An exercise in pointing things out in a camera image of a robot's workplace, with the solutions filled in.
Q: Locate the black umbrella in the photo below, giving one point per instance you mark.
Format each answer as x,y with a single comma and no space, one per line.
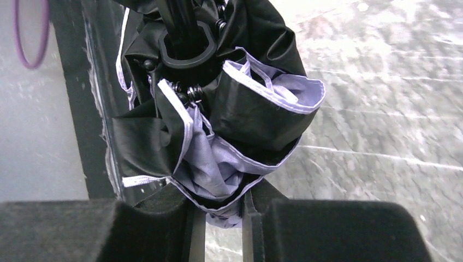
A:
212,109

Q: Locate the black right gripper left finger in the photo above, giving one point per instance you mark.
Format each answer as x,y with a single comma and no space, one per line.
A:
163,227

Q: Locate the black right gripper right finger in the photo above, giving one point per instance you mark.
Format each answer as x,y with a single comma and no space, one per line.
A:
276,228

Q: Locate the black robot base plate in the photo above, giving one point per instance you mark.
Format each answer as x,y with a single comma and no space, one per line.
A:
88,35

